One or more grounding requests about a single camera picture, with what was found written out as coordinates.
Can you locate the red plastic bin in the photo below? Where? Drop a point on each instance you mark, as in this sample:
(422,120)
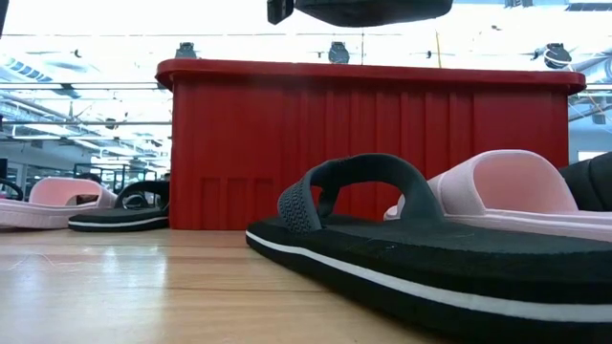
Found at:
(239,143)

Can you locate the black flip-flop sandal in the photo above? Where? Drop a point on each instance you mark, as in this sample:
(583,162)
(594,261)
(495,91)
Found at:
(115,217)
(430,258)

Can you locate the dark ceiling fixture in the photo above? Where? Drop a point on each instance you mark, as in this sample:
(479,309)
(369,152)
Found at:
(186,50)
(557,56)
(338,53)

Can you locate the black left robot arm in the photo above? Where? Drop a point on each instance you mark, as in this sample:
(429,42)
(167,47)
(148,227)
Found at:
(2,14)

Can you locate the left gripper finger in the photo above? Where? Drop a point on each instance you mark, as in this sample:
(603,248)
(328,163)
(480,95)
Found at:
(279,10)

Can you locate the pink slide sandal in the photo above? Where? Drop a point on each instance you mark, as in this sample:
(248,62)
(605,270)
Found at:
(516,186)
(48,191)

